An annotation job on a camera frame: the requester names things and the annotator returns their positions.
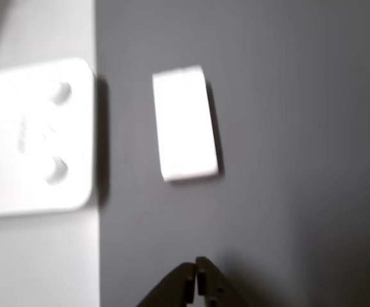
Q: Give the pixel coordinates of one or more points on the white rectangular eraser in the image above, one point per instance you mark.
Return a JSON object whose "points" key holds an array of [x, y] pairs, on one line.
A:
{"points": [[186, 124]]}

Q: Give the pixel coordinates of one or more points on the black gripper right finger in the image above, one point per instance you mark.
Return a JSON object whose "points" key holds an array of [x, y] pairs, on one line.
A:
{"points": [[213, 288]]}

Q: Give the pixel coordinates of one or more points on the dark grey desk mat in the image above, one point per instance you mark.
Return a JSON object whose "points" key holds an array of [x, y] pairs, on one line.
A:
{"points": [[299, 96]]}

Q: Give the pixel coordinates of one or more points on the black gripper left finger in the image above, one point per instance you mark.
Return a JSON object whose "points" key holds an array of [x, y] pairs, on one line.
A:
{"points": [[178, 288]]}

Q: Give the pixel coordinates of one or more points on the white rounded plastic device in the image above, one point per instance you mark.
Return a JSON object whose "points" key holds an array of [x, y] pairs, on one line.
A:
{"points": [[34, 137]]}

